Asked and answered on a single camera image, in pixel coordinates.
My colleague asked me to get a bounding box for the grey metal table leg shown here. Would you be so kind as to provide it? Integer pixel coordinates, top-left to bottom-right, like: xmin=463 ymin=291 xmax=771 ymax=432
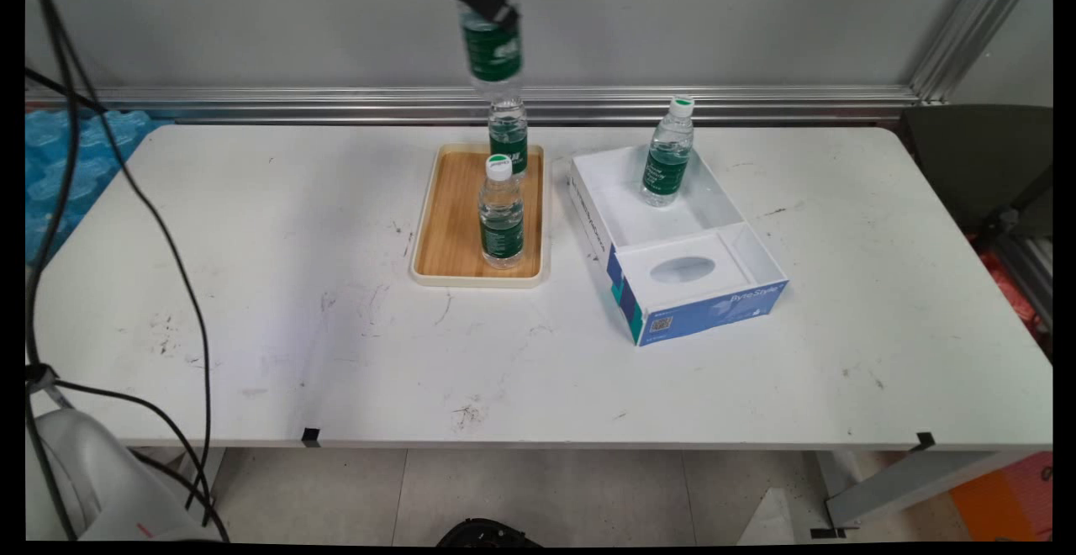
xmin=815 ymin=451 xmax=1022 ymax=532

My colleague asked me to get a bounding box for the dark grey chair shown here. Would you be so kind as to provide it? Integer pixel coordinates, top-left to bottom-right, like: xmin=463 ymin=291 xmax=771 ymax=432
xmin=901 ymin=104 xmax=1053 ymax=241

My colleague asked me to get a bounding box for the black round floor object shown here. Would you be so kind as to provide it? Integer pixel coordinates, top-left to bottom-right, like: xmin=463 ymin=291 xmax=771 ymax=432
xmin=435 ymin=518 xmax=543 ymax=548

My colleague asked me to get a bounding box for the horizontal aluminium frame rail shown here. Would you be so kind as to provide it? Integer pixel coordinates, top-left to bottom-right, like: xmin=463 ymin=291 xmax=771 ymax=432
xmin=25 ymin=86 xmax=926 ymax=126

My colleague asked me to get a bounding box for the black cable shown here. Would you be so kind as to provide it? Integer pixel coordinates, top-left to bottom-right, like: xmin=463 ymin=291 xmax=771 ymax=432
xmin=46 ymin=378 xmax=231 ymax=542
xmin=25 ymin=0 xmax=83 ymax=375
xmin=25 ymin=67 xmax=213 ymax=512

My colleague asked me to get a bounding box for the slanted aluminium frame post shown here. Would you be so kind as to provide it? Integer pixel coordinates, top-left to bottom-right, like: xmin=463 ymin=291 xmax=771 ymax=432
xmin=910 ymin=0 xmax=1043 ymax=103

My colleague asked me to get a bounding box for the wooden tray with cream rim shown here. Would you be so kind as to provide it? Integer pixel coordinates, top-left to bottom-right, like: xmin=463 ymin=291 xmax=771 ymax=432
xmin=409 ymin=144 xmax=551 ymax=289

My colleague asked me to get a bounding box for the white and blue cardboard box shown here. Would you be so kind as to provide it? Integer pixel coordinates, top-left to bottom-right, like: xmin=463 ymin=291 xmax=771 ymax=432
xmin=568 ymin=145 xmax=789 ymax=347

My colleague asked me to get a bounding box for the green label water bottle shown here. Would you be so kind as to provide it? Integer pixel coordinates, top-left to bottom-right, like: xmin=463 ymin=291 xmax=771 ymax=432
xmin=478 ymin=154 xmax=525 ymax=271
xmin=641 ymin=96 xmax=696 ymax=209
xmin=458 ymin=0 xmax=524 ymax=103
xmin=488 ymin=97 xmax=530 ymax=177

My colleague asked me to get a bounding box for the orange floor mat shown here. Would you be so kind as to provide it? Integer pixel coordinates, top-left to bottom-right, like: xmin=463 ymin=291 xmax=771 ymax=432
xmin=948 ymin=452 xmax=1053 ymax=542

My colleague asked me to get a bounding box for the blue bubble wrap sheet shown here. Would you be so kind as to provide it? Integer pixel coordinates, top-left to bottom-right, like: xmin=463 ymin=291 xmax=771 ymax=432
xmin=25 ymin=108 xmax=158 ymax=266

